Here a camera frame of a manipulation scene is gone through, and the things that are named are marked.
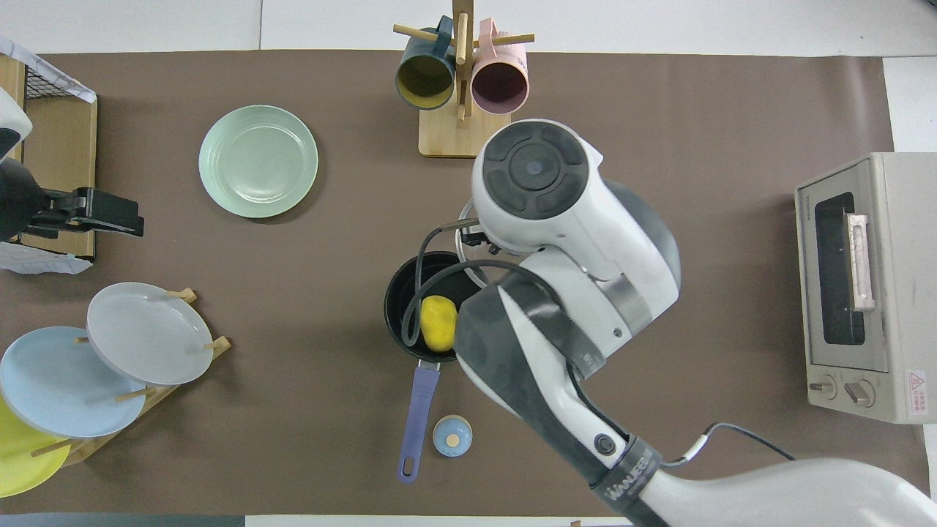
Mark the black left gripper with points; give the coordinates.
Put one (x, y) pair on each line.
(102, 212)

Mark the glass lid blue knob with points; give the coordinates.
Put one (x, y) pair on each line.
(468, 222)

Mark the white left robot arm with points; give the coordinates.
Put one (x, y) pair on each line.
(15, 194)

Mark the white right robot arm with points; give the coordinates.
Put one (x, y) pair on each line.
(585, 241)

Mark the grey plate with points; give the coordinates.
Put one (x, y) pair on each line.
(150, 333)

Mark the mint green plate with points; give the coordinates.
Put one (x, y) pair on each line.
(258, 161)

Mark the light blue plate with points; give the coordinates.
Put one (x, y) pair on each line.
(58, 384)

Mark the wooden plate rack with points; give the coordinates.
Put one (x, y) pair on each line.
(165, 391)

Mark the yellow plate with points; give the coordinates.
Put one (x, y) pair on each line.
(18, 461)

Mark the wooden cutting board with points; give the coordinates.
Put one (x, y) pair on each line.
(62, 146)

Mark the white patterned cloth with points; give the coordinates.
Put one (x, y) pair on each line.
(36, 260)
(44, 62)

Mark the brown table mat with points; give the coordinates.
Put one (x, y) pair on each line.
(293, 454)

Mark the dark teal mug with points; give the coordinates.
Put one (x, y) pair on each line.
(424, 80)

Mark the wooden mug tree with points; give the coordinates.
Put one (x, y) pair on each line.
(464, 135)

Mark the dark blue saucepan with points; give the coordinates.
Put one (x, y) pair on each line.
(420, 410)

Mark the pink ribbed mug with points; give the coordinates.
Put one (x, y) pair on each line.
(501, 86)

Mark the beige toaster oven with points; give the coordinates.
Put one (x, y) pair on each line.
(889, 351)

